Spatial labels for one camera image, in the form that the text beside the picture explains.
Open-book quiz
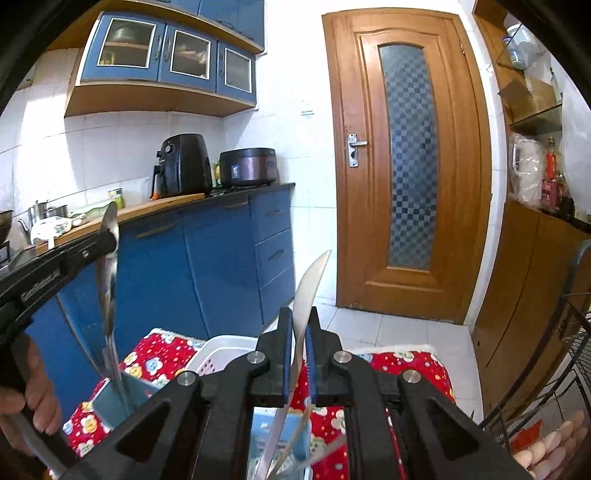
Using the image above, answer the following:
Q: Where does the blue wall cabinet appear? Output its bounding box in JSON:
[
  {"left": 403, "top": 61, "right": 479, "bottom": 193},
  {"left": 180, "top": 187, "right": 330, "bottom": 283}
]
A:
[{"left": 65, "top": 0, "right": 266, "bottom": 118}]

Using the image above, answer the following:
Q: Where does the clear plastic bag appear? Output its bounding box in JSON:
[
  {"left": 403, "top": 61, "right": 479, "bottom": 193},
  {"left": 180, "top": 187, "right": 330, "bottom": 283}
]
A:
[{"left": 508, "top": 134, "right": 546, "bottom": 206}]

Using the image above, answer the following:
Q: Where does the red smiley flower cloth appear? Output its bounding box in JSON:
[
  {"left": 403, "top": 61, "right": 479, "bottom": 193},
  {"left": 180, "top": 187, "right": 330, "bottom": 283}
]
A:
[{"left": 46, "top": 328, "right": 455, "bottom": 480}]

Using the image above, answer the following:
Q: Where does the metal kettle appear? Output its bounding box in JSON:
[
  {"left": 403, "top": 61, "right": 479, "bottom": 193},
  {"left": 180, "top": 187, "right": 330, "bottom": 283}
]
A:
[{"left": 18, "top": 199, "right": 51, "bottom": 241}]

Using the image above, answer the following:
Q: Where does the black wire rack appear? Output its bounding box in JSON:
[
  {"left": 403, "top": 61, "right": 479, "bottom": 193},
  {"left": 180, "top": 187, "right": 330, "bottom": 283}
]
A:
[{"left": 478, "top": 240, "right": 591, "bottom": 480}]

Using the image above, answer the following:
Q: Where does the person's left hand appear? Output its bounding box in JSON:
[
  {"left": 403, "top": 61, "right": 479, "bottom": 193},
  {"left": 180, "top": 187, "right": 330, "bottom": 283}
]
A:
[{"left": 0, "top": 339, "right": 64, "bottom": 462}]

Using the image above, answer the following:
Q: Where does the metal spoon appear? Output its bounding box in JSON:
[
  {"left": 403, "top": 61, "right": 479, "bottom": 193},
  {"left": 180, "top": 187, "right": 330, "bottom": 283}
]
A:
[{"left": 93, "top": 200, "right": 134, "bottom": 418}]

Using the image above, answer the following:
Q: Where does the metal door handle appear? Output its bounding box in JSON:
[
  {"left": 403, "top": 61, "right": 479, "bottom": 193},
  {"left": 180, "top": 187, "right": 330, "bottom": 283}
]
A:
[{"left": 347, "top": 134, "right": 369, "bottom": 168}]

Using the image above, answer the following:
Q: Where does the cardboard box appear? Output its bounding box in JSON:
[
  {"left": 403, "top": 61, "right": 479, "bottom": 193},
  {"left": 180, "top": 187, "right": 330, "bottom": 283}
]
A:
[{"left": 498, "top": 76, "right": 557, "bottom": 123}]

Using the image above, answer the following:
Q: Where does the white plastic basket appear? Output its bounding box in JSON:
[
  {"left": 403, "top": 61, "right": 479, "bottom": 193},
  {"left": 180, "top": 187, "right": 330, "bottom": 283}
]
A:
[{"left": 185, "top": 335, "right": 259, "bottom": 386}]

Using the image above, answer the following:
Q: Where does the wooden door with glass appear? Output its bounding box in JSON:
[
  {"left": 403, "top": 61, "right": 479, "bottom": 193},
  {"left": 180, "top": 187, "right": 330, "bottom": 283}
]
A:
[{"left": 322, "top": 9, "right": 492, "bottom": 326}]

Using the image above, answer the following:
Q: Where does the pile of eggs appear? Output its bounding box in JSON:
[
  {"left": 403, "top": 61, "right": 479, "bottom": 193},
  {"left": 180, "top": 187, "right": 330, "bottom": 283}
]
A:
[{"left": 512, "top": 411, "right": 587, "bottom": 480}]

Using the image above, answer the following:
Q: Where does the red label bottle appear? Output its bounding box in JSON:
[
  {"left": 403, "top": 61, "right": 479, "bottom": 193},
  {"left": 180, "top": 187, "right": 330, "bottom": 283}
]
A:
[{"left": 542, "top": 136, "right": 570, "bottom": 217}]

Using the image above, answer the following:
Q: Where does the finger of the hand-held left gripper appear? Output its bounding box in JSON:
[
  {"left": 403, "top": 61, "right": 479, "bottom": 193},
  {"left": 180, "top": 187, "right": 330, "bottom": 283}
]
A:
[{"left": 61, "top": 230, "right": 120, "bottom": 278}]

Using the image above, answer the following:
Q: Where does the clear plastic container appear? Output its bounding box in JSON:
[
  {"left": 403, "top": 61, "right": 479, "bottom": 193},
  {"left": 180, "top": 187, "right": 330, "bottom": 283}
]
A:
[{"left": 502, "top": 23, "right": 541, "bottom": 70}]

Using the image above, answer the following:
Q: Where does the wooden side cabinet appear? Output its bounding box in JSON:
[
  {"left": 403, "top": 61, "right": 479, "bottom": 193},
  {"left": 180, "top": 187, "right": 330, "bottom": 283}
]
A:
[{"left": 473, "top": 198, "right": 591, "bottom": 416}]

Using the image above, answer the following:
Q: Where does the pale green plastic tray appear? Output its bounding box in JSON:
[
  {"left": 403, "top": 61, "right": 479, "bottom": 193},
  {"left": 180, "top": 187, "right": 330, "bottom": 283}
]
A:
[{"left": 69, "top": 205, "right": 112, "bottom": 224}]

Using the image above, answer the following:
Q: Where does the white patterned cloth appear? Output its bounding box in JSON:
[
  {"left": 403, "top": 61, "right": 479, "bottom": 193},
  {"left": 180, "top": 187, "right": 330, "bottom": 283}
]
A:
[{"left": 30, "top": 217, "right": 74, "bottom": 243}]

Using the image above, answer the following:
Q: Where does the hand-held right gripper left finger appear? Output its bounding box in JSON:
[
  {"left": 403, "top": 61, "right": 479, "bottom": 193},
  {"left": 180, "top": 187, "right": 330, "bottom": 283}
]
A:
[{"left": 58, "top": 307, "right": 294, "bottom": 480}]

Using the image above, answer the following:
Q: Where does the white plastic spoon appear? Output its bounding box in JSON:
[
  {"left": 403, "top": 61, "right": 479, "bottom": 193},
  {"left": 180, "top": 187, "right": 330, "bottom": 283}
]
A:
[{"left": 254, "top": 249, "right": 333, "bottom": 480}]

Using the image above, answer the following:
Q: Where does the blue base cabinet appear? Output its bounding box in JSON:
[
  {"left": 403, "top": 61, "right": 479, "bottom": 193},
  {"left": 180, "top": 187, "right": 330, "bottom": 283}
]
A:
[{"left": 23, "top": 182, "right": 296, "bottom": 407}]

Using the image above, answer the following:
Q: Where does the large white plastic bag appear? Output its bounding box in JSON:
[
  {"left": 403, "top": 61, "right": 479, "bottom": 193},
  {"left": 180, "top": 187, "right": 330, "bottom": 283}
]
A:
[{"left": 551, "top": 60, "right": 591, "bottom": 204}]

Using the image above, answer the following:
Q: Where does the black air fryer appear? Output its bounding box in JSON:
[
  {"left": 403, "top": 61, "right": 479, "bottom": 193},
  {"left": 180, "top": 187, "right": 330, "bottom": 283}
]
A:
[{"left": 150, "top": 134, "right": 213, "bottom": 199}]

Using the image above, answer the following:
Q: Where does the dark rice cooker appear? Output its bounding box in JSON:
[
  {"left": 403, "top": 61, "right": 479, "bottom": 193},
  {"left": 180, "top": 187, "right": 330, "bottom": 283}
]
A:
[{"left": 218, "top": 148, "right": 280, "bottom": 188}]

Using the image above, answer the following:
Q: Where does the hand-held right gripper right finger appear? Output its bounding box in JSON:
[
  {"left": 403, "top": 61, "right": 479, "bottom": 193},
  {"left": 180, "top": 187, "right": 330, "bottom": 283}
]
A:
[{"left": 305, "top": 305, "right": 532, "bottom": 480}]

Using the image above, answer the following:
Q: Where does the light blue utensil box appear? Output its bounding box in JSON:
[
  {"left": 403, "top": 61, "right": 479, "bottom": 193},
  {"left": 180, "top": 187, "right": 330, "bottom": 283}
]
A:
[{"left": 91, "top": 371, "right": 309, "bottom": 480}]

